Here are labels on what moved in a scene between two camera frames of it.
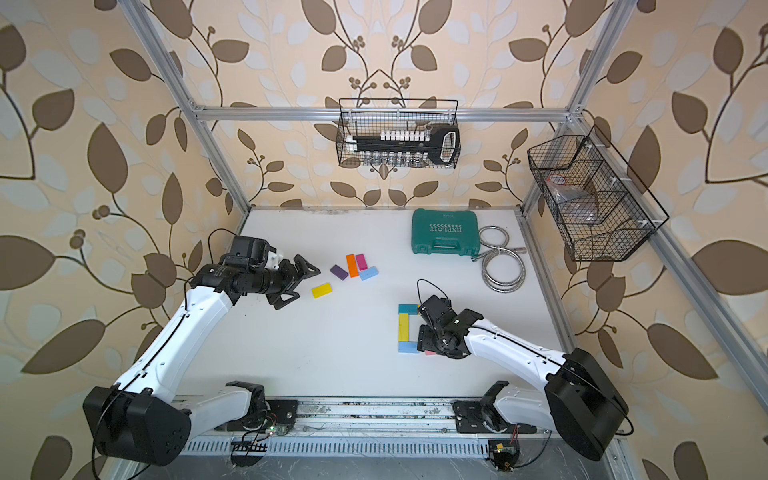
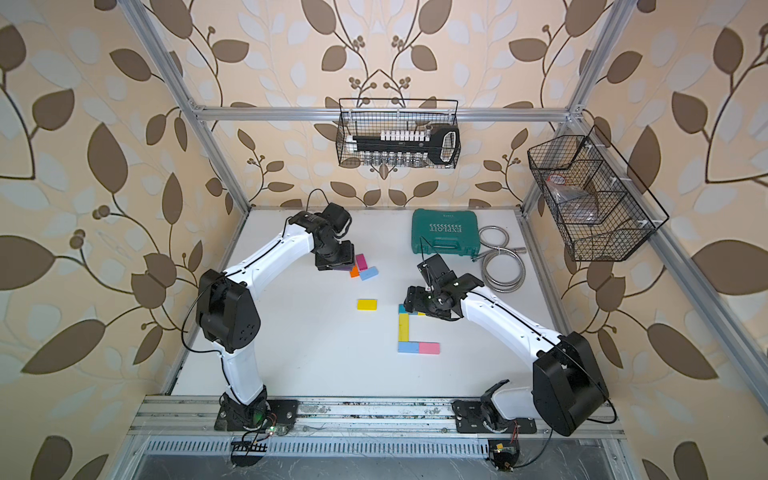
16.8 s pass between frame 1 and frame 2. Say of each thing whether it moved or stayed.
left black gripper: moved
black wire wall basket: stayed
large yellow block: moved
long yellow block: stayed
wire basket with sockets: stayed
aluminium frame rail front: stayed
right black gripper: moved
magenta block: stayed
